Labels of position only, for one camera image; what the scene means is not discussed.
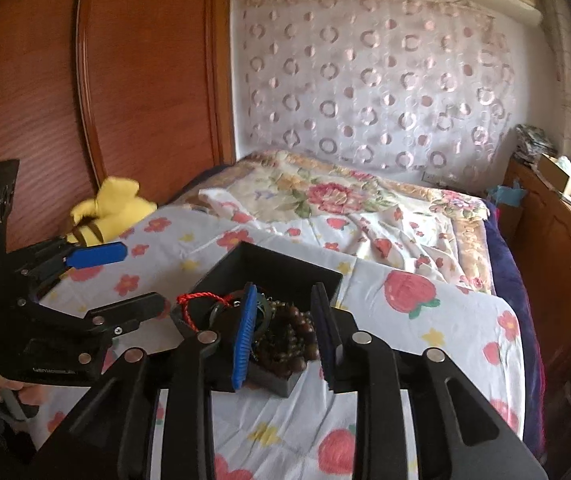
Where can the circle pattern curtain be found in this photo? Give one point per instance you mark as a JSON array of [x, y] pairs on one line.
[[365, 85]]

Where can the black jewelry box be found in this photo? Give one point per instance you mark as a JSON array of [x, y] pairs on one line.
[[285, 267]]

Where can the strawberry print blanket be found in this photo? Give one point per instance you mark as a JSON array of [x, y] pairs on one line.
[[415, 335]]

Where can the white wall socket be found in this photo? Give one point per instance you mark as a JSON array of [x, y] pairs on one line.
[[430, 178]]

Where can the blue cloth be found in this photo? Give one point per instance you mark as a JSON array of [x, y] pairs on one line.
[[505, 194]]

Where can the cardboard box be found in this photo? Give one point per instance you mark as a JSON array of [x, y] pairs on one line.
[[555, 172]]

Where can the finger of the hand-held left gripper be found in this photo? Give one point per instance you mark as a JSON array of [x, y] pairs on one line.
[[95, 255], [130, 310]]

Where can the wooden headboard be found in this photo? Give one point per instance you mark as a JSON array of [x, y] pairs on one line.
[[140, 85]]

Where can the purple blanket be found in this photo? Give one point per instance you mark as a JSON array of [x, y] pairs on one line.
[[520, 310]]

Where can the floral quilt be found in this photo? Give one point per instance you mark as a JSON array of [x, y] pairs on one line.
[[335, 195]]

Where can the white wrapped pipe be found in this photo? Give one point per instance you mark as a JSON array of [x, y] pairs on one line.
[[558, 60]]

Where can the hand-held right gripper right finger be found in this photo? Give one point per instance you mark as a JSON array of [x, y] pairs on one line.
[[323, 335]]

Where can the dark bangle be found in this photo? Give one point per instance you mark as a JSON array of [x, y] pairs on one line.
[[264, 312]]

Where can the pile of packets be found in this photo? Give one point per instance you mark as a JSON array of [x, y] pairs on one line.
[[535, 142]]

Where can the yellow plush toy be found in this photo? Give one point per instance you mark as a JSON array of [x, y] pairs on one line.
[[115, 200]]

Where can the wooden dresser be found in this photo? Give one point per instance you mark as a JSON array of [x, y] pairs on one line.
[[555, 240]]

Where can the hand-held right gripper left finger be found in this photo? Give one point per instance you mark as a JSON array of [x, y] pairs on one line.
[[245, 340]]

